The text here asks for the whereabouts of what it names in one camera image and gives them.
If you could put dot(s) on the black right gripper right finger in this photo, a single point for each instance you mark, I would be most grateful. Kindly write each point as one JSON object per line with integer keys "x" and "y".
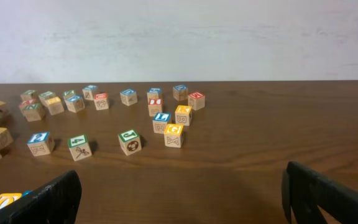
{"x": 305, "y": 193}

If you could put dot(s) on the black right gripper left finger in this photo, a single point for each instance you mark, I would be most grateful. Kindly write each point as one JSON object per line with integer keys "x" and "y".
{"x": 56, "y": 202}

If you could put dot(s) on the blue T block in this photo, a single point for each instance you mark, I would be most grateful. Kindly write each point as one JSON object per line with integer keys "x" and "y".
{"x": 26, "y": 192}

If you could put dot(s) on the green 4 block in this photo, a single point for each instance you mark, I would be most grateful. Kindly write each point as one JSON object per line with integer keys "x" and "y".
{"x": 79, "y": 147}

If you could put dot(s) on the blue 2 block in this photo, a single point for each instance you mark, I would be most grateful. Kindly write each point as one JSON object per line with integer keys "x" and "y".
{"x": 41, "y": 144}

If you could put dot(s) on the green J block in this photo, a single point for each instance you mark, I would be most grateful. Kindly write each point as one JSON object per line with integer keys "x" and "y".
{"x": 130, "y": 142}

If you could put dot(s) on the green N block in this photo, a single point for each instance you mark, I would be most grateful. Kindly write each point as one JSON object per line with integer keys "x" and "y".
{"x": 34, "y": 112}

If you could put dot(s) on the blue P block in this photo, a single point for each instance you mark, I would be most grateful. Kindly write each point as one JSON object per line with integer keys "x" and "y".
{"x": 75, "y": 103}

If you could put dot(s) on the green L block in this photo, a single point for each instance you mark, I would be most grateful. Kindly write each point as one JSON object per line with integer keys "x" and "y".
{"x": 45, "y": 96}

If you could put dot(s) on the green Z block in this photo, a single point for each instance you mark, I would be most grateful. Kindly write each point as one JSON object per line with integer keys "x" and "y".
{"x": 69, "y": 93}

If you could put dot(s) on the green T block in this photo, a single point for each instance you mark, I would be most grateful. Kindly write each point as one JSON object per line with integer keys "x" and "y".
{"x": 29, "y": 95}

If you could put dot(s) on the red U block far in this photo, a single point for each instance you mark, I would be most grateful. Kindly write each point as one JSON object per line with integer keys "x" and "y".
{"x": 101, "y": 101}

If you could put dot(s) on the blue J block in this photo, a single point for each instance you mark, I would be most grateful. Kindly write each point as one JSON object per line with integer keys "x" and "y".
{"x": 90, "y": 91}

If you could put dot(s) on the blue D block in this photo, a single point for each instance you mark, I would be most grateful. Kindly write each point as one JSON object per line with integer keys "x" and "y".
{"x": 128, "y": 97}

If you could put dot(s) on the blue L block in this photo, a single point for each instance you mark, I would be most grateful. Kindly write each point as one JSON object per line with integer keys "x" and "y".
{"x": 160, "y": 122}

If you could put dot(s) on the yellow G block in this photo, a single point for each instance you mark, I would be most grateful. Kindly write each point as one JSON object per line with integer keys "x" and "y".
{"x": 173, "y": 135}

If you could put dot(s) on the red I block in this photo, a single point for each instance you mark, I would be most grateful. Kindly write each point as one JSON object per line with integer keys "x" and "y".
{"x": 155, "y": 106}

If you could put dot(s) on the red M block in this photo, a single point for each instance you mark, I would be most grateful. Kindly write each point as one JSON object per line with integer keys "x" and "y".
{"x": 196, "y": 100}

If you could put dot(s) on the yellow K block right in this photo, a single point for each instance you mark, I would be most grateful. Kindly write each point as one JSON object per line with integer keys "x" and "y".
{"x": 183, "y": 115}

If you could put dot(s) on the blue S block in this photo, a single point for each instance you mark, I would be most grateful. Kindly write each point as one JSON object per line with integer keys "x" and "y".
{"x": 154, "y": 93}

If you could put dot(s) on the blue Q block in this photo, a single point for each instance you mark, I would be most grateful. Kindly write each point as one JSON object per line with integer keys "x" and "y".
{"x": 180, "y": 92}

